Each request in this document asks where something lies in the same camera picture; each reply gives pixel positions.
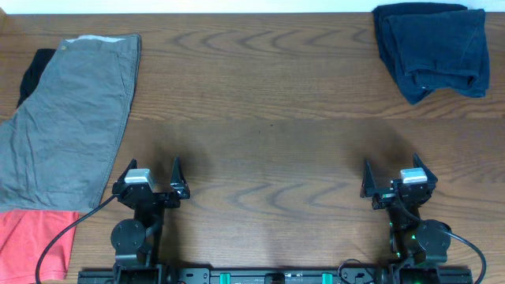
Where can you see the folded navy blue garment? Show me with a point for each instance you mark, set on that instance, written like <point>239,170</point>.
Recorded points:
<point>428,46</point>

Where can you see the black garment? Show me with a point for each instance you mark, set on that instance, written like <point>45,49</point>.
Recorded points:
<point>34,72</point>

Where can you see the grey shorts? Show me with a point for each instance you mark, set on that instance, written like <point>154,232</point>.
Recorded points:
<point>59,147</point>

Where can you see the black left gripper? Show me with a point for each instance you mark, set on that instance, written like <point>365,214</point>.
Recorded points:
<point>156,196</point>

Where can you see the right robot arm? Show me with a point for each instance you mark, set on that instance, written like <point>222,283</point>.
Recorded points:
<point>420,245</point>

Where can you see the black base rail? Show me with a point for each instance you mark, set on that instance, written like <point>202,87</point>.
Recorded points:
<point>346,274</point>

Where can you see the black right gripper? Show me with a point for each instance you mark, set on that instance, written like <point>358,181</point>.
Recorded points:
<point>384,196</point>

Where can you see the red printed t-shirt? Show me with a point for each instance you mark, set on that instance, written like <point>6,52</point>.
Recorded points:
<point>24,236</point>

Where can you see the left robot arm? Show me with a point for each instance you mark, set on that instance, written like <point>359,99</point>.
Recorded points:
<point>136,241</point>

